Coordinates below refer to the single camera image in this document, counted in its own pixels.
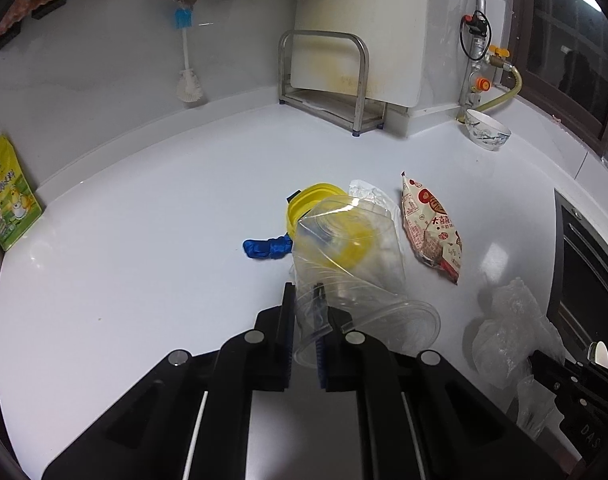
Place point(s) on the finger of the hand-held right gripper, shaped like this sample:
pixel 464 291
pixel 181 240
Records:
pixel 551 367

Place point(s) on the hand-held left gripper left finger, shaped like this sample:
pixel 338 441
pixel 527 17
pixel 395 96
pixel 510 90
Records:
pixel 264 350

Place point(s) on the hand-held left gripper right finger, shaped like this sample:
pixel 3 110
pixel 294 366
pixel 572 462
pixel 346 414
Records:
pixel 349 360

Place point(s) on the clear plastic bag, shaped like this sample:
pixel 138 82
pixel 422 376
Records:
pixel 509 320

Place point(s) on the clear plastic cup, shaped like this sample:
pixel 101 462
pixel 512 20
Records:
pixel 364 285

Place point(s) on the small white cup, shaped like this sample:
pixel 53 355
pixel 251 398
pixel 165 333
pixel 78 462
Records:
pixel 600 354

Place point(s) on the blue crumpled plastic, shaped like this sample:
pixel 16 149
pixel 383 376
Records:
pixel 266 247

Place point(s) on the dark steel sink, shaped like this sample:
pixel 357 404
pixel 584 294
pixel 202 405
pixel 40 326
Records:
pixel 594 270

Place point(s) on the yellow plastic lid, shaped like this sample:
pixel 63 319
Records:
pixel 309 200

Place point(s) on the red and white snack packet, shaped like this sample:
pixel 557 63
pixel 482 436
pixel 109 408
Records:
pixel 431 225

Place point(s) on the white patterned bowl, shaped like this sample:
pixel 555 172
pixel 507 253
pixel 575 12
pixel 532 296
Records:
pixel 486 132

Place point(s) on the metal rack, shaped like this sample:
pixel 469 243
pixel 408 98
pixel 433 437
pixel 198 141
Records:
pixel 361 85

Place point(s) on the white fitting with orange cap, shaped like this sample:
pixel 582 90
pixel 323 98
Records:
pixel 480 87

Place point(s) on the green yellow seasoning packet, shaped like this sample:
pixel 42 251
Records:
pixel 8 200

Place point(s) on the white and blue bottle brush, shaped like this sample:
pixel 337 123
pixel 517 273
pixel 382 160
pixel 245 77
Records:
pixel 186 60

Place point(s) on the dark framed window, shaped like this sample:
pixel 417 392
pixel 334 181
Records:
pixel 569 45

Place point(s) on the white cutting board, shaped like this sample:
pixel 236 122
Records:
pixel 364 15

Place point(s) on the black and red gas device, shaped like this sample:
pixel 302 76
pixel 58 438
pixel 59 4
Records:
pixel 476 25

